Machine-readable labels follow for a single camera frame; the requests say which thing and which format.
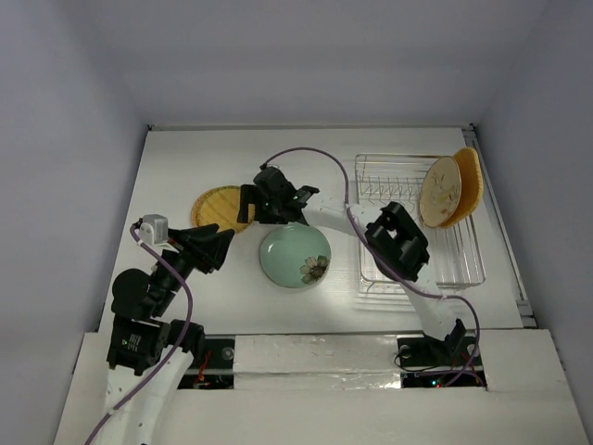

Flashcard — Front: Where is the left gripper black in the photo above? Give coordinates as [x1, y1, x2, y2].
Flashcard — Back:
[151, 221, 234, 313]

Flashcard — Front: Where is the orange wicker plate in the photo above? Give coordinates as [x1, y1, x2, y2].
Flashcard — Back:
[191, 187, 254, 233]
[439, 146, 484, 229]

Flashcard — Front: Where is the yellow-green woven plate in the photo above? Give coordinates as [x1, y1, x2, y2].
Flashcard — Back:
[196, 184, 256, 233]

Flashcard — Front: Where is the teal floral plate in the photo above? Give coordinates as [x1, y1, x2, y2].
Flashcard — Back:
[259, 223, 332, 288]

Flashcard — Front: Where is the cream floral plate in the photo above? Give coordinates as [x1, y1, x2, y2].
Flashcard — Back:
[419, 157, 461, 228]

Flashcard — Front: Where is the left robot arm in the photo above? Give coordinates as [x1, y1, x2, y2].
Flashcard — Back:
[86, 214, 235, 444]

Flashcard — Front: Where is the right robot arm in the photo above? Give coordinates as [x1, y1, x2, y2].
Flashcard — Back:
[237, 166, 466, 363]

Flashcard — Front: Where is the white foam strip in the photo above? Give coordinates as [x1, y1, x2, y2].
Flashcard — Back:
[233, 335, 401, 390]

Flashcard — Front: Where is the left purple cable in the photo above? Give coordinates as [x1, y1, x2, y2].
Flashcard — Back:
[81, 221, 195, 445]

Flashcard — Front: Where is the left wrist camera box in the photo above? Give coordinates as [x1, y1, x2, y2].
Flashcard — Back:
[138, 214, 169, 246]

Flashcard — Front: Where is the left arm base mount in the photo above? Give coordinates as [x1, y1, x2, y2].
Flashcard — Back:
[177, 337, 235, 390]

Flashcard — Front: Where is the metal wire dish rack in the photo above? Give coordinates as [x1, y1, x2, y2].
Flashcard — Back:
[354, 153, 487, 291]

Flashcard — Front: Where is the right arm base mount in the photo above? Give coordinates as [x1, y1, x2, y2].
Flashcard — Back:
[394, 336, 487, 388]

